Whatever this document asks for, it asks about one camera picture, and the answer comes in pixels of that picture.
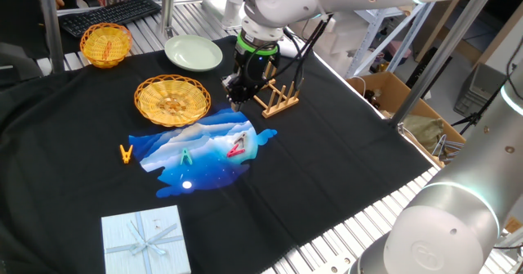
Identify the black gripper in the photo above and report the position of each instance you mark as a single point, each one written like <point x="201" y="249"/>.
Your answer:
<point x="253" y="67"/>

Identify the woven wicker basket dish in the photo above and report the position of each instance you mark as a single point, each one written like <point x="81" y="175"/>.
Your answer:
<point x="172" y="101"/>

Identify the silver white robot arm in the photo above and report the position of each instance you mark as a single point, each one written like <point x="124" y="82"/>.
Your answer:
<point x="449" y="233"/>

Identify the wooden dish rack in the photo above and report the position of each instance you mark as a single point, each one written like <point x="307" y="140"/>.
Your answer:
<point x="281" y="105"/>

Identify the metal shelf rack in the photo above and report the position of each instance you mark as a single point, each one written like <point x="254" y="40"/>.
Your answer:
<point x="380" y="41"/>

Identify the grey brown clothespin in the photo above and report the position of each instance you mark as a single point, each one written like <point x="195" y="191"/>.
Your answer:
<point x="241" y="140"/>

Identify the red clothespin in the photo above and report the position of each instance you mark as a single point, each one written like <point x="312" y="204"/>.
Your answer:
<point x="236" y="152"/>

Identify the pale green plate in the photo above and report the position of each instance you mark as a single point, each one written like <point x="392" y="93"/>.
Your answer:
<point x="193" y="53"/>

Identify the teal clothespin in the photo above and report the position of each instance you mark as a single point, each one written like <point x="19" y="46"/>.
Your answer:
<point x="186" y="157"/>

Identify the black cloth with blue print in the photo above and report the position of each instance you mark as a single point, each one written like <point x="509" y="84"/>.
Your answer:
<point x="327" y="163"/>

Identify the orange brown clothespin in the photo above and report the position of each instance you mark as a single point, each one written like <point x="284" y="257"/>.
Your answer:
<point x="107" y="50"/>

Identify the deep woven wicker basket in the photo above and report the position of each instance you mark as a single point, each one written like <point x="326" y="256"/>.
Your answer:
<point x="106" y="47"/>

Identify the cardboard box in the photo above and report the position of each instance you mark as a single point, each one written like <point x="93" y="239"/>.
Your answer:
<point x="392" y="92"/>

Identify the black keyboard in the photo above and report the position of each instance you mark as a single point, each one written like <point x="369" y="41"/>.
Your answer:
<point x="110" y="14"/>

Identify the light blue gift box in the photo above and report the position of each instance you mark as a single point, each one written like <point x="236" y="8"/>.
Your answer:
<point x="145" y="241"/>

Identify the olive cloth bag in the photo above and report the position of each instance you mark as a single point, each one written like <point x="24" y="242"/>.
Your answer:
<point x="425" y="131"/>

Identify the black tripod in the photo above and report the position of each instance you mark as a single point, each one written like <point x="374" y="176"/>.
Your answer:
<point x="476" y="116"/>

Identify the grey plastic crate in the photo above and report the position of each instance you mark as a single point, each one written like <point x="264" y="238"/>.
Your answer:
<point x="478" y="90"/>

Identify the white pedestal stand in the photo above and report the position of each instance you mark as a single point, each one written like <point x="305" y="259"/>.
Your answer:
<point x="231" y="10"/>

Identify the aluminium frame post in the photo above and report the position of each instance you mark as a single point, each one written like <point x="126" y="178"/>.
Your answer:
<point x="51" y="28"/>
<point x="167" y="8"/>
<point x="437" y="61"/>

